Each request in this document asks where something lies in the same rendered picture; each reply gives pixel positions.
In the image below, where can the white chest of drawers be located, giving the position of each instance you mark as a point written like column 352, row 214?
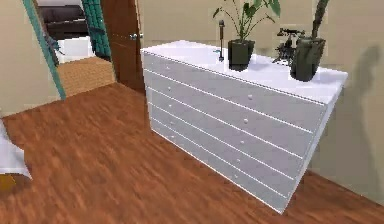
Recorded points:
column 233, row 113

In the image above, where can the green plant in black pot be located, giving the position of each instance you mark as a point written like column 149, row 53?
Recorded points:
column 240, row 53

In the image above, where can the thin black stand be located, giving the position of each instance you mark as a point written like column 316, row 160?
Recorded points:
column 221, row 40

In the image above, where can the brown wooden room door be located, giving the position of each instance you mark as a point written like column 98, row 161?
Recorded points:
column 125, row 43

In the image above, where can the small black figurine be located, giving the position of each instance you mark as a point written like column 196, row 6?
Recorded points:
column 287, row 46

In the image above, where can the tall plant in dark pot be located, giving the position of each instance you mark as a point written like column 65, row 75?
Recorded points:
column 306, row 58

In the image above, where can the dark brown sofa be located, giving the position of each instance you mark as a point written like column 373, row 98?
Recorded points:
column 65, row 20

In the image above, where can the white bed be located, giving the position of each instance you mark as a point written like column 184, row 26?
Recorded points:
column 10, row 153

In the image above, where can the teal door frame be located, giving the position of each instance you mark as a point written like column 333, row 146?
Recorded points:
column 43, row 43

